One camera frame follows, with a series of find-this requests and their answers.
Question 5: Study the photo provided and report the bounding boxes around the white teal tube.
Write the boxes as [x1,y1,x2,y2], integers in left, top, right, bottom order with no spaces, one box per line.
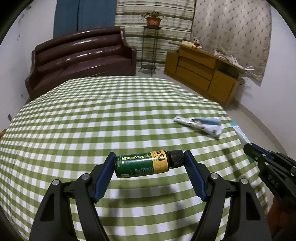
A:
[230,121,251,163]

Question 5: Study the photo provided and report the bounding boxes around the green medicine bottle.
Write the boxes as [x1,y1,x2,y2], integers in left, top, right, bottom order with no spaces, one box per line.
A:
[114,150,185,178]

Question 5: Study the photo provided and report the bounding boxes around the crumpled floral paper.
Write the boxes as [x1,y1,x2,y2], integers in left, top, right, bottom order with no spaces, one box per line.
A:
[173,116,222,138]

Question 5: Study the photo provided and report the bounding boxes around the wooden TV cabinet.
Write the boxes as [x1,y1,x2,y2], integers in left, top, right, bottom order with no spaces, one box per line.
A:
[164,45,243,107]

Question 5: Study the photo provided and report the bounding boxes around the green checkered tablecloth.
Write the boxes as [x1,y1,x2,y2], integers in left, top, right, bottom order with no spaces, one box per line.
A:
[1,77,269,240]

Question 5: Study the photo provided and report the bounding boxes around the white wifi router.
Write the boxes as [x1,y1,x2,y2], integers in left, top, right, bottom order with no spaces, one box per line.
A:
[227,55,255,72]

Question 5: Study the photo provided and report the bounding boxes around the beige patterned curtain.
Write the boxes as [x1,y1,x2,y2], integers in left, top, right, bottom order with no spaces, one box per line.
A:
[192,1,272,82]

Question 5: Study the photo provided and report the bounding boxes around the Mickey Mouse toy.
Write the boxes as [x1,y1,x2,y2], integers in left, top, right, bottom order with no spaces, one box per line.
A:
[192,38,203,49]

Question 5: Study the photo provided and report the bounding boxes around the beige tissue box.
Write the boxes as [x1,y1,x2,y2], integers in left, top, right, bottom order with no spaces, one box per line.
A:
[181,40,194,48]

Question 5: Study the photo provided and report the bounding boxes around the black metal plant stand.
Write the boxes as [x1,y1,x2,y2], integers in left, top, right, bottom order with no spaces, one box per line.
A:
[138,26,162,77]

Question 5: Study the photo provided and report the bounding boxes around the striped green curtain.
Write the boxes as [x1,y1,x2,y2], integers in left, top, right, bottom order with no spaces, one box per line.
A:
[114,0,196,68]

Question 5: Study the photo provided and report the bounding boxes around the dark brown leather sofa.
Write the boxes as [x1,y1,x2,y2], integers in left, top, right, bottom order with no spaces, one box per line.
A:
[25,27,137,100]

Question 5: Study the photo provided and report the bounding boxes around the potted plant terracotta pot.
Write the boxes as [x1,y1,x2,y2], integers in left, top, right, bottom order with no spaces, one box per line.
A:
[140,10,167,27]

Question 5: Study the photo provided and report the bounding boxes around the blue curtain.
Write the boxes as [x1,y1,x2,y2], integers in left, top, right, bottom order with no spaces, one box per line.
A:
[53,0,117,38]

